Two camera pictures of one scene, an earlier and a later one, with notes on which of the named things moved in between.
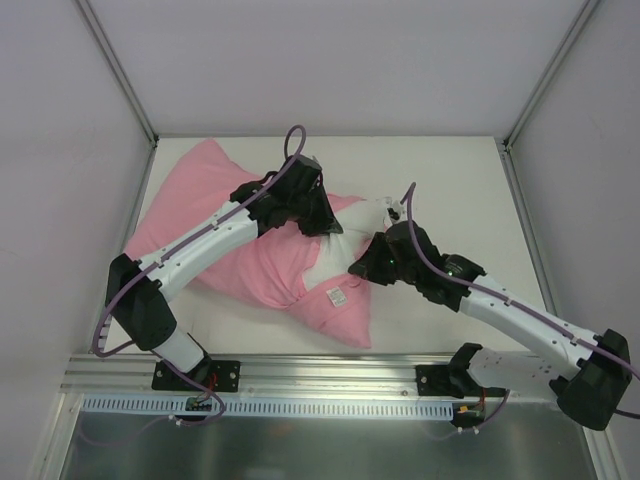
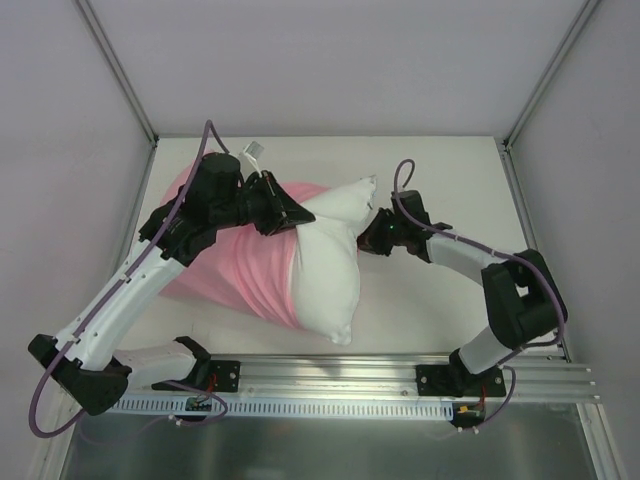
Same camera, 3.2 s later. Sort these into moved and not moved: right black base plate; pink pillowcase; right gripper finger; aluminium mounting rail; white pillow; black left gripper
Moved: pink pillowcase; white pillow; black left gripper; right gripper finger
Not moved: aluminium mounting rail; right black base plate
